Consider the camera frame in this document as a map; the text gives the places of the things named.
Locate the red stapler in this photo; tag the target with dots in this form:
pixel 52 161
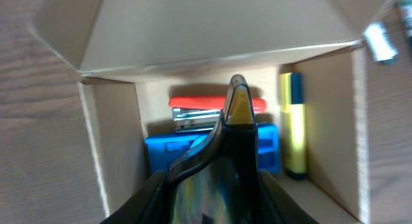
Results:
pixel 200 113

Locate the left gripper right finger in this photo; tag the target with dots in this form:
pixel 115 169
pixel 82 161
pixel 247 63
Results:
pixel 280 206

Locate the yellow highlighter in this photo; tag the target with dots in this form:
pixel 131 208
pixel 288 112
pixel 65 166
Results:
pixel 294 133

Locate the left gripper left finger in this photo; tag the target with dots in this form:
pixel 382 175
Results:
pixel 144 206

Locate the cardboard box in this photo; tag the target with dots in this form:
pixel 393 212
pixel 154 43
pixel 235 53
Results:
pixel 132 55

